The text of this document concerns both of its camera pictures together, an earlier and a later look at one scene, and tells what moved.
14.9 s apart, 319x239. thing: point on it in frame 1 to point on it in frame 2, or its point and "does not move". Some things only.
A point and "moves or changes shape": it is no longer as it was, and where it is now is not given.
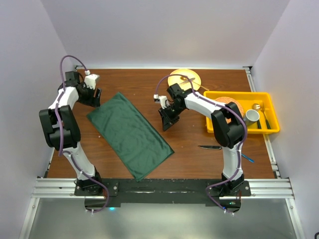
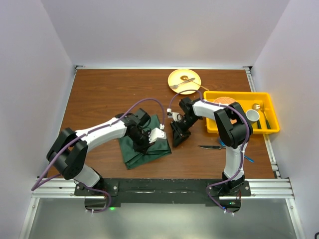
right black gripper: [167, 121] to [179, 135]
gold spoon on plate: [185, 78] does not move
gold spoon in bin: [256, 106] does not move
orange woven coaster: [225, 100] does not move
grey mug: [251, 116] does not move
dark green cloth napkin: [139, 146] moves or changes shape
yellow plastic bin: [263, 102] does not move
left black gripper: [93, 101] to [143, 148]
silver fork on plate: [187, 81] does not move
